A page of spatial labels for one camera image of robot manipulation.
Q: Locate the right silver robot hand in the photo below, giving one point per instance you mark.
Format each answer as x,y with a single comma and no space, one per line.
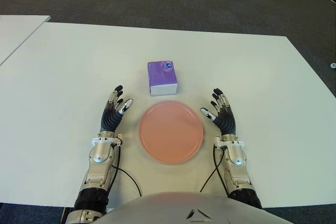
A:
225,121

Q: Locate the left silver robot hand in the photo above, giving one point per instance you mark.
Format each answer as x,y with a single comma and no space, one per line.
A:
109,119

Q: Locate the purple tissue paper pack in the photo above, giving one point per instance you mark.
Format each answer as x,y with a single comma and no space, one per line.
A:
160,77

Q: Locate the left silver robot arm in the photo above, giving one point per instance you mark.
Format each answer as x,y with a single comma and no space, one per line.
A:
97,169

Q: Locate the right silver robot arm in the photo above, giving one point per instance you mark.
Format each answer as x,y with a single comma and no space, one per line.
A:
236,171

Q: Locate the pink round plate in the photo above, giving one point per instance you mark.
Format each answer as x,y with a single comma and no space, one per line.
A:
170,134

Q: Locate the silver robot torso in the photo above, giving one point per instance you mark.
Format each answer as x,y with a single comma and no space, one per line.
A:
170,208

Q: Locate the small white floor object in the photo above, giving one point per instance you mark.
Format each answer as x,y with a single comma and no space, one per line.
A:
333,65

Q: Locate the adjacent white table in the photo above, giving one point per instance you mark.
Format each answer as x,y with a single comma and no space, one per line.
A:
15,32

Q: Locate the black table leg frame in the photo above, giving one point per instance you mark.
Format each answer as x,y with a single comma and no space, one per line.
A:
67,211

